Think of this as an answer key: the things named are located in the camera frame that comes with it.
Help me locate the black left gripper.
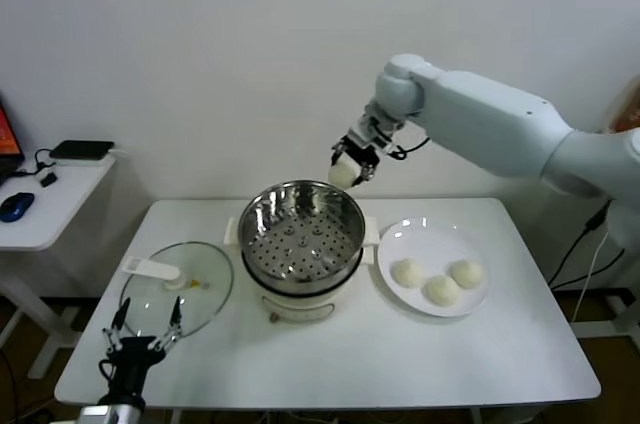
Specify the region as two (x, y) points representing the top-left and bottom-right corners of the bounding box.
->
(99, 295), (183, 403)

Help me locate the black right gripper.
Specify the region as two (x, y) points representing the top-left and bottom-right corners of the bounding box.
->
(330, 133), (384, 189)

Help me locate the white steamed baozi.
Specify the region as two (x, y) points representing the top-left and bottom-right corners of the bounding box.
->
(327, 156), (362, 190)
(449, 260), (485, 290)
(392, 259), (426, 290)
(424, 275), (460, 306)

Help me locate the stainless steel steamer basket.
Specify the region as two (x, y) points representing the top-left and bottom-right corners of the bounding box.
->
(237, 180), (366, 295)

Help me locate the white round plate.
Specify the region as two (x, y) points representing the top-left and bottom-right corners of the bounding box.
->
(377, 216), (492, 318)

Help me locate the white side table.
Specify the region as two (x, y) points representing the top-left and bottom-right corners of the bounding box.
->
(0, 158), (119, 380)

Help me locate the blue computer mouse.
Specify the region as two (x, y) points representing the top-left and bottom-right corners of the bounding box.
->
(0, 192), (37, 224)

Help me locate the black flat device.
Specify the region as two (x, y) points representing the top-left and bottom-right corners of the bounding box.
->
(49, 140), (116, 162)

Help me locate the black laptop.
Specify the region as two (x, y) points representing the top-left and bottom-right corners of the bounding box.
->
(0, 91), (27, 188)

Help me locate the black inline power adapter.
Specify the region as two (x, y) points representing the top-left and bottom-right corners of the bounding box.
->
(584, 201), (614, 231)

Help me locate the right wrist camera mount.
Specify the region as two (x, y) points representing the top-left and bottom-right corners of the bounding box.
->
(349, 112), (407, 151)

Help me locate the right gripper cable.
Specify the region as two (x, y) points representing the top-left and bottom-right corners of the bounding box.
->
(387, 136), (431, 161)

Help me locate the glass lid with white handle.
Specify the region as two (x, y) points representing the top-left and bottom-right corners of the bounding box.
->
(119, 242), (235, 338)

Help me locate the black power cable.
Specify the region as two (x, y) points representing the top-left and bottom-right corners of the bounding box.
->
(549, 216), (626, 293)

